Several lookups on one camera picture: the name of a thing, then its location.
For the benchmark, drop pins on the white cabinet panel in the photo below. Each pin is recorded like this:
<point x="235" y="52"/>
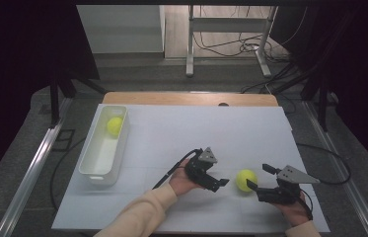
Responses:
<point x="122" y="29"/>

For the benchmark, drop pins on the yellow tennis ball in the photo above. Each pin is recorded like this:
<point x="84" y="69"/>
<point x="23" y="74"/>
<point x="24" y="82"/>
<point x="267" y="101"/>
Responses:
<point x="245" y="179"/>
<point x="115" y="126"/>

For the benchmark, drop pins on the white metal stand frame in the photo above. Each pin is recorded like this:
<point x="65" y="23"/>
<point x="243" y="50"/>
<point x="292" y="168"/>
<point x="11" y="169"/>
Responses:
<point x="227" y="24"/>

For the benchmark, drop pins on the black curtain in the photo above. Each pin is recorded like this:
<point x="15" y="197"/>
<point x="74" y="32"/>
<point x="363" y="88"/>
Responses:
<point x="23" y="65"/>
<point x="352" y="65"/>

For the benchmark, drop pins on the white plastic bin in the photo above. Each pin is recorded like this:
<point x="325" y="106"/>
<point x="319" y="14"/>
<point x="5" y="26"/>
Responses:
<point x="104" y="154"/>

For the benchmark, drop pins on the aluminium floor rail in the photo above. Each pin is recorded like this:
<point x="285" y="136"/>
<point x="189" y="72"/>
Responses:
<point x="346" y="187"/>
<point x="30" y="174"/>

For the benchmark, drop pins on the person's left hand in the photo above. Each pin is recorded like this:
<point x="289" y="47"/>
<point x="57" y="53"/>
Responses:
<point x="181" y="181"/>

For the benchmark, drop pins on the black stand legs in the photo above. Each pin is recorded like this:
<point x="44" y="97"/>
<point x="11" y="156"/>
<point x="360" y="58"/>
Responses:
<point x="322" y="105"/>
<point x="54" y="102"/>

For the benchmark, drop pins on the person's right hand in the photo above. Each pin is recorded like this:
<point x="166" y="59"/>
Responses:
<point x="295" y="214"/>

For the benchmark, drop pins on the white table cover sheet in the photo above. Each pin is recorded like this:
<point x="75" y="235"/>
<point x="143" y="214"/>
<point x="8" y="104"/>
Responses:
<point x="211" y="131"/>

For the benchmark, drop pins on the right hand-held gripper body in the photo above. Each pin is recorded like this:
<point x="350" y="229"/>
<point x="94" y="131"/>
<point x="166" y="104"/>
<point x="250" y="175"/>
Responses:
<point x="280" y="194"/>

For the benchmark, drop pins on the dark table grommet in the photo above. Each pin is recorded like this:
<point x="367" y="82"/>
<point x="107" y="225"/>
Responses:
<point x="223" y="104"/>

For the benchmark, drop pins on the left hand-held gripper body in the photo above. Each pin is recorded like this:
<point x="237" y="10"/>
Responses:
<point x="201" y="174"/>

